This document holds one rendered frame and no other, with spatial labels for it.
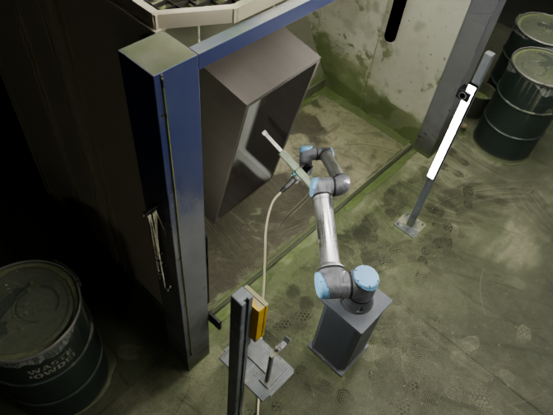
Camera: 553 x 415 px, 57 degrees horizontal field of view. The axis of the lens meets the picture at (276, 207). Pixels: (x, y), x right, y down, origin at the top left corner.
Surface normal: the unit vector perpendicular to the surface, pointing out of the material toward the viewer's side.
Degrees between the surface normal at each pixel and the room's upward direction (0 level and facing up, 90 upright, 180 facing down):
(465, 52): 90
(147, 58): 0
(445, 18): 90
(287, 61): 12
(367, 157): 0
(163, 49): 0
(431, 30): 90
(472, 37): 90
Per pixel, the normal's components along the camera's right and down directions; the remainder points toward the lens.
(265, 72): 0.24, -0.51
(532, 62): 0.07, -0.65
